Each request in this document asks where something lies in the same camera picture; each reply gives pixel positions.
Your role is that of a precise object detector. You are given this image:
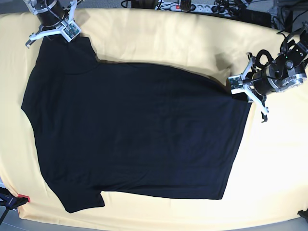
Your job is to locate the black box on floor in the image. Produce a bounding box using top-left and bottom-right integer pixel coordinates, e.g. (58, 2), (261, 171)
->
(239, 9), (272, 27)

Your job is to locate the black red table clamp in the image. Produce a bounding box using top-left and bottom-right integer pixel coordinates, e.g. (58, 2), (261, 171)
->
(0, 187), (30, 210)

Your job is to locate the yellow table cloth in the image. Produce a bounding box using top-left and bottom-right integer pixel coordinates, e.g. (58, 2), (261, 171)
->
(0, 8), (308, 231)

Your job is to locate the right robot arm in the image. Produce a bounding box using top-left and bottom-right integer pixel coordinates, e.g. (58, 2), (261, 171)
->
(24, 0), (81, 48)

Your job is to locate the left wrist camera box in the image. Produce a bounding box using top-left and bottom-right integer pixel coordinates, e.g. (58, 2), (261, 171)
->
(228, 75), (244, 95)

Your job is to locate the white power strip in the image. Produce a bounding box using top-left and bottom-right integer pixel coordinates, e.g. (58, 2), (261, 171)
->
(154, 0), (230, 16)

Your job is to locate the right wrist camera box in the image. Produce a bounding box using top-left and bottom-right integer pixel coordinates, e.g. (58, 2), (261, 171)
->
(60, 20), (81, 42)

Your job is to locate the black T-shirt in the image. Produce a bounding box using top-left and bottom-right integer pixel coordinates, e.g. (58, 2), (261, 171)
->
(21, 37), (250, 213)

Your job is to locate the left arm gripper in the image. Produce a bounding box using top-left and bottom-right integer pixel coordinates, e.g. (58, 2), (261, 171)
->
(241, 52), (279, 123)

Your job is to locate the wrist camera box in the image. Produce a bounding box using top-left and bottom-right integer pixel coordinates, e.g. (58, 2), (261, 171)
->
(228, 75), (244, 95)
(60, 20), (81, 42)

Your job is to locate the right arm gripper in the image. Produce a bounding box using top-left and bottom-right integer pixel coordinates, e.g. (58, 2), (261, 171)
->
(25, 0), (77, 48)

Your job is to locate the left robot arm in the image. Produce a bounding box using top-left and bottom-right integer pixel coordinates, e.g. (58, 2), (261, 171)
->
(241, 21), (308, 122)

